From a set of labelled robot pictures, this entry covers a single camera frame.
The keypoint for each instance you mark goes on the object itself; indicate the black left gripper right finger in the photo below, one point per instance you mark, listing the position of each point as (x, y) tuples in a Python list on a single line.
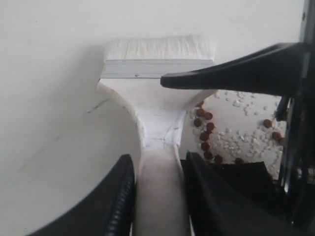
[(233, 200)]

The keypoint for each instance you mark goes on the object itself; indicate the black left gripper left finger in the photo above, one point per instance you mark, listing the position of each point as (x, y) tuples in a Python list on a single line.
[(106, 211)]

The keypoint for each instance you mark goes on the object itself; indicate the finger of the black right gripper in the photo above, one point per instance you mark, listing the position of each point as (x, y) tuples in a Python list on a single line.
[(275, 70)]

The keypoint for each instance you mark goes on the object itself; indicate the white paint brush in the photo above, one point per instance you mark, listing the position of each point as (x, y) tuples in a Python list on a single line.
[(131, 77)]

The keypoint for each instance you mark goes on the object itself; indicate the beans and rice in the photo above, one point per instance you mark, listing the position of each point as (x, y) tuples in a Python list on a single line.
[(238, 126)]

